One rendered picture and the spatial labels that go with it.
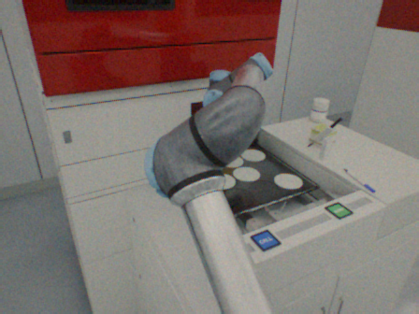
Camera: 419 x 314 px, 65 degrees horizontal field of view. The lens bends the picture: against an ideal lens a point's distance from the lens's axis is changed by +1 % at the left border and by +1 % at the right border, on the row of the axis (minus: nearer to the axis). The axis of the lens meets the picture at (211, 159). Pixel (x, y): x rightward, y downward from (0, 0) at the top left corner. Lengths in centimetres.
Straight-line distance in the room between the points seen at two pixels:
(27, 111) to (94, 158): 153
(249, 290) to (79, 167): 79
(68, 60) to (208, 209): 62
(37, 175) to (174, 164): 234
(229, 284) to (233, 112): 29
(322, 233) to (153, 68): 69
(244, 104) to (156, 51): 54
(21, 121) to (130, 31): 177
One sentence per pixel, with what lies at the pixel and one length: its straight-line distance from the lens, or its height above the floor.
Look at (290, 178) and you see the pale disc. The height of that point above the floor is 90.
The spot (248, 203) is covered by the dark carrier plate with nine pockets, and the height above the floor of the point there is 90.
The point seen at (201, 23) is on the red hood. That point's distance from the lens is 112.
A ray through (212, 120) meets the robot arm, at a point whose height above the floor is 132.
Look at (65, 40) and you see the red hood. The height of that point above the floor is 137.
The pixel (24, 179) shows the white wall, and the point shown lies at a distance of 289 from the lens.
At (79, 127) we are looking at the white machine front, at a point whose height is 110.
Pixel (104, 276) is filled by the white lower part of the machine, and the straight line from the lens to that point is 152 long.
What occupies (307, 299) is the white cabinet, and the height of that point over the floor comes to 71.
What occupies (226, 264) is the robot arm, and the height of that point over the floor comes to 112.
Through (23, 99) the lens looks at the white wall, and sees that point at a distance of 264.
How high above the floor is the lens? 153
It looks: 29 degrees down
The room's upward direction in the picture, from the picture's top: 2 degrees clockwise
